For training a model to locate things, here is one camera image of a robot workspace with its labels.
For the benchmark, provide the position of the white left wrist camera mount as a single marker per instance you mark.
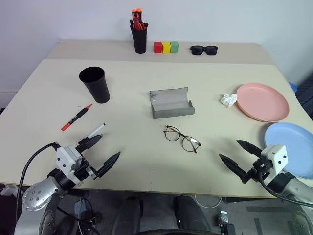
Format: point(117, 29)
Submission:
point(64, 156)

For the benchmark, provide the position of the blue plate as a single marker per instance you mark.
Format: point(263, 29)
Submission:
point(293, 137)

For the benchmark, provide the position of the pink plate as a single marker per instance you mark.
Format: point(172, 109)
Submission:
point(262, 101)

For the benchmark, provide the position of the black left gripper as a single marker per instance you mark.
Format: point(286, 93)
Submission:
point(84, 171)

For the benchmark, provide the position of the black pen holder cup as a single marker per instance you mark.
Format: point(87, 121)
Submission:
point(140, 41)

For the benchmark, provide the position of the red and black marker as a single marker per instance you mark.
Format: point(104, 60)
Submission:
point(77, 117)

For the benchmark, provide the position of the white pen with black cap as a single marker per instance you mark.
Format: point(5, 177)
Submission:
point(96, 130)

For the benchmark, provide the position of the blue round container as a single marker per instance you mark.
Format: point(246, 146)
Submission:
point(293, 86)

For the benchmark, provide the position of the red pen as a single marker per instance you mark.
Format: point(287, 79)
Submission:
point(137, 25)

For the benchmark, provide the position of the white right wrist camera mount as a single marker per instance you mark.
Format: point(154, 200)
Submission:
point(276, 156)

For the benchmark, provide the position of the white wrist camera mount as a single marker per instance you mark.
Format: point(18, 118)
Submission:
point(64, 156)
point(276, 156)

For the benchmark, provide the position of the grey glasses case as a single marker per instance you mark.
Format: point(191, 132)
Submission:
point(171, 105)

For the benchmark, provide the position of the small grey box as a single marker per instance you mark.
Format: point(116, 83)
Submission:
point(80, 208)

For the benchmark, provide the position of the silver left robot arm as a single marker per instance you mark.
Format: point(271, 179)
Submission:
point(36, 193)

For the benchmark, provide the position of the white paper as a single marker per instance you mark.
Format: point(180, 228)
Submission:
point(228, 99)

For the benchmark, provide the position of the dark mesh chair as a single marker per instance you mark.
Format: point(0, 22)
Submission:
point(305, 95)

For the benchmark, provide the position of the green wooden block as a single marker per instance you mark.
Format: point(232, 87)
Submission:
point(174, 47)

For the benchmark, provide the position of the black floor device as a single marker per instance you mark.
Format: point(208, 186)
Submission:
point(226, 225)

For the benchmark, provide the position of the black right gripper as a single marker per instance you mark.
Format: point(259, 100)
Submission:
point(258, 169)

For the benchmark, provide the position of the orange capped marker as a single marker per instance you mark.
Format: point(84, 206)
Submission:
point(134, 11)
point(139, 10)

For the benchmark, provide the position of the black plastic cup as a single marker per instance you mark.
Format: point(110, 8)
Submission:
point(97, 88)

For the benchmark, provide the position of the yellow wooden block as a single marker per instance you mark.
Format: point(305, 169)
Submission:
point(166, 48)

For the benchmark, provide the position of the dark rounded shape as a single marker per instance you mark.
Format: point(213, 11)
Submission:
point(190, 215)
point(128, 218)

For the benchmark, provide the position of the red wooden block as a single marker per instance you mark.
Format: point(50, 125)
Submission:
point(158, 47)

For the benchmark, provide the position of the thin tortoiseshell eyeglasses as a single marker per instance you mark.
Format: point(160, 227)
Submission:
point(183, 136)

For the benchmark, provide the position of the black sunglasses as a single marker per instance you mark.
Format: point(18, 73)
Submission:
point(196, 50)

